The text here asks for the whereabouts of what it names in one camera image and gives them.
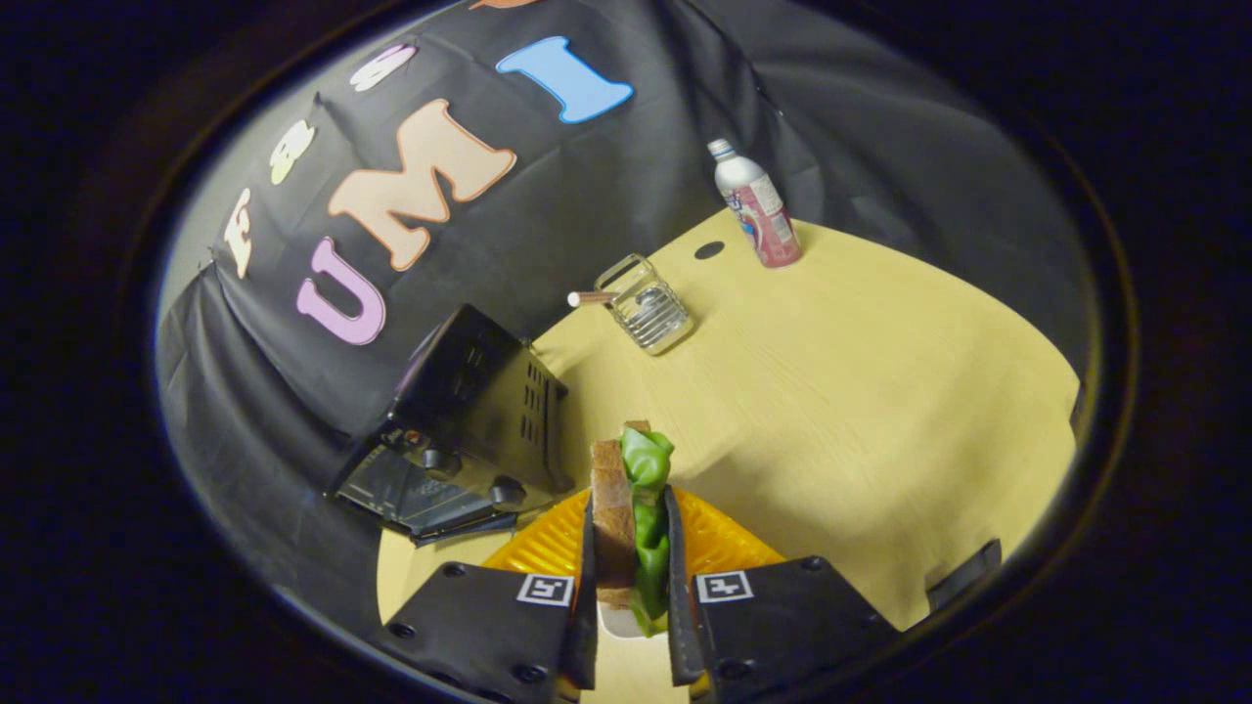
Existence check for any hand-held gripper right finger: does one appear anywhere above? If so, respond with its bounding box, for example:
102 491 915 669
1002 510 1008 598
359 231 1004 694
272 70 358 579
665 486 901 704

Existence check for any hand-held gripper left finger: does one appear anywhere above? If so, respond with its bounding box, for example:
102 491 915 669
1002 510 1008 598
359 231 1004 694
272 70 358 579
377 489 600 704

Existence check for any lettuce sandwich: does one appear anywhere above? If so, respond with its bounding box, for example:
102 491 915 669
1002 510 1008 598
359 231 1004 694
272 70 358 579
590 420 676 638

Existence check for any black toaster oven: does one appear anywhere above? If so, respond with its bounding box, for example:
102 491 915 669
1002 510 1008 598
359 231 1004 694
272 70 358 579
326 303 576 547

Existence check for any clear ribbed glass container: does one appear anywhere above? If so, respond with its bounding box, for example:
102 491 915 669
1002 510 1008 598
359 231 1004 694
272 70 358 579
594 253 696 357

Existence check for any pink label drink bottle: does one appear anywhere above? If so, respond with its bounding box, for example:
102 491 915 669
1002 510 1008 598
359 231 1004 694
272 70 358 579
707 138 804 269

